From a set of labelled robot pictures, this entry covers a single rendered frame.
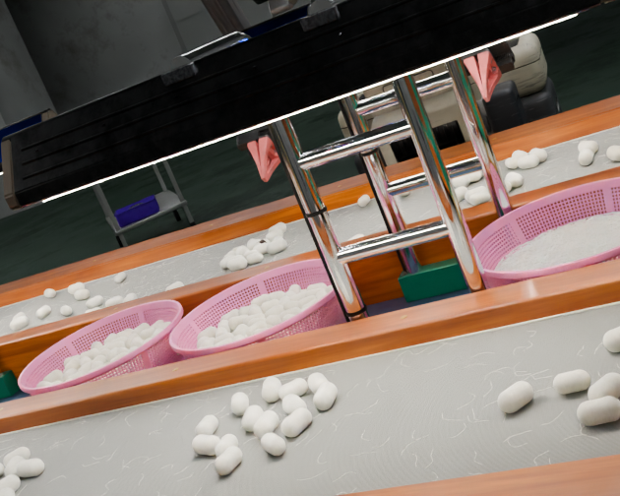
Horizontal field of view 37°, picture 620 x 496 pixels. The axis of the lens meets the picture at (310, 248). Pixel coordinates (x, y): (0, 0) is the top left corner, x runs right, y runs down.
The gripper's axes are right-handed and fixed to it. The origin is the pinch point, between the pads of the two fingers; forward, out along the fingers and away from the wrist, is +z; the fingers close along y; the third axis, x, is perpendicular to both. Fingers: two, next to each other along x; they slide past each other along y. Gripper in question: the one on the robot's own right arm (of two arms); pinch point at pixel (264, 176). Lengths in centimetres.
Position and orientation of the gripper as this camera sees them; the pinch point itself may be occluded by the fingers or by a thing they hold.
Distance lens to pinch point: 176.2
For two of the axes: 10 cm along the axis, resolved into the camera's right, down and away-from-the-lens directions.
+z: -0.2, 8.7, -4.9
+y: 8.8, -2.2, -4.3
